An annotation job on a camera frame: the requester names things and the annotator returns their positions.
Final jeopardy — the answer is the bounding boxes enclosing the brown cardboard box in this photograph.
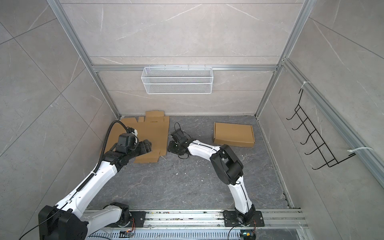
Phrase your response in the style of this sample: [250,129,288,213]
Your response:
[121,111,170,164]
[214,123,255,148]

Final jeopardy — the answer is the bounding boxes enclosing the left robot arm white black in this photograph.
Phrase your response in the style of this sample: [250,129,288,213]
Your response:
[38,134,152,240]

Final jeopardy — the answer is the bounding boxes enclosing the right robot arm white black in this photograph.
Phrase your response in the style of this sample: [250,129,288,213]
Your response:
[168,129,256,224]

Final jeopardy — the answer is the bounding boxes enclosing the white zip tie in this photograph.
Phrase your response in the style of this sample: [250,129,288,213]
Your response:
[347,147,374,153]

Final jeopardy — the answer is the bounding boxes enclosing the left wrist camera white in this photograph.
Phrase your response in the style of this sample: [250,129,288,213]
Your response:
[127,127,138,137]

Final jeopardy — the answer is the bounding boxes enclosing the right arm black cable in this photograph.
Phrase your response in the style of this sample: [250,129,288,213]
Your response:
[173,121,217,160]

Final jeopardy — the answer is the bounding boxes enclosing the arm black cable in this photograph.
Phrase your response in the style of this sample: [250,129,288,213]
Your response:
[173,121,217,160]
[18,119,130,240]

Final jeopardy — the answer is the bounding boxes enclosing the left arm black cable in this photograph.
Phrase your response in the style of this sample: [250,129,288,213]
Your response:
[18,119,130,240]

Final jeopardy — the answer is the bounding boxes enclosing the white wire mesh basket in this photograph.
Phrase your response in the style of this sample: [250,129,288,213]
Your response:
[141,67,214,95]

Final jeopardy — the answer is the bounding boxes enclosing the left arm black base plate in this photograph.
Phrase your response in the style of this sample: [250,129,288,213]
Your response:
[119,211,147,228]

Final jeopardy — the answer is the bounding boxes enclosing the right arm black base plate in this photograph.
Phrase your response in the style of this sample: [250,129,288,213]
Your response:
[223,210,265,228]

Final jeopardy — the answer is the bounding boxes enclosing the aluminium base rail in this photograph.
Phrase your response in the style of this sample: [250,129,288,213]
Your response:
[88,209,313,240]

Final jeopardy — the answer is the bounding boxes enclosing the black wire hook rack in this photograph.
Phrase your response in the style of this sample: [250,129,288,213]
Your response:
[286,89,356,170]

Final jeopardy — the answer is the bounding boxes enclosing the aluminium frame profiles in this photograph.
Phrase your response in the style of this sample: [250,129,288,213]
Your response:
[47,0,384,188]

